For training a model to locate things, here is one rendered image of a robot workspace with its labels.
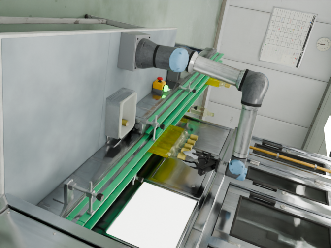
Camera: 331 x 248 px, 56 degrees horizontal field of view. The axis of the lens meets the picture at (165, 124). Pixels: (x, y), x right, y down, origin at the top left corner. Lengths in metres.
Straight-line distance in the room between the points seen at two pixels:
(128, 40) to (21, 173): 0.78
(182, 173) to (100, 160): 0.53
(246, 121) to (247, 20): 6.13
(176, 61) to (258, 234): 0.96
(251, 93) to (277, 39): 6.09
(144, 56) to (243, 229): 1.00
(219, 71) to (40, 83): 0.87
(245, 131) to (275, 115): 6.59
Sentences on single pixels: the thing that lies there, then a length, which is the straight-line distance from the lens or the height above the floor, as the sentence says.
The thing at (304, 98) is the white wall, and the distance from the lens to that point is 7.90.
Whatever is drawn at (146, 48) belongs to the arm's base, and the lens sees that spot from 1.55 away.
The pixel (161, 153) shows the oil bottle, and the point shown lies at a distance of 1.79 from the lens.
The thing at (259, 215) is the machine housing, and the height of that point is 1.64.
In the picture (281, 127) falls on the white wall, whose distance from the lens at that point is 8.22.
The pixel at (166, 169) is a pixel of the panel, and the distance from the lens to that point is 1.87.
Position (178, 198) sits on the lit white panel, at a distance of 1.70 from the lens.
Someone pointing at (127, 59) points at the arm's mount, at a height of 0.80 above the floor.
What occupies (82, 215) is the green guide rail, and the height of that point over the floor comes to 0.93.
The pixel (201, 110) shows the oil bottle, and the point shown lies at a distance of 2.52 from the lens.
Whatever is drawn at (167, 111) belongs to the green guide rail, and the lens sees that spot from 1.94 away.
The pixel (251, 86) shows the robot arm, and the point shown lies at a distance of 1.48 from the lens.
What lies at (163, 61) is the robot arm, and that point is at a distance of 1.52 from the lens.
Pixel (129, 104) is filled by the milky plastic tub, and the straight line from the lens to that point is 1.72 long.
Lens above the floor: 1.48
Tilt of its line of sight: 16 degrees down
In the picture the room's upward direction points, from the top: 107 degrees clockwise
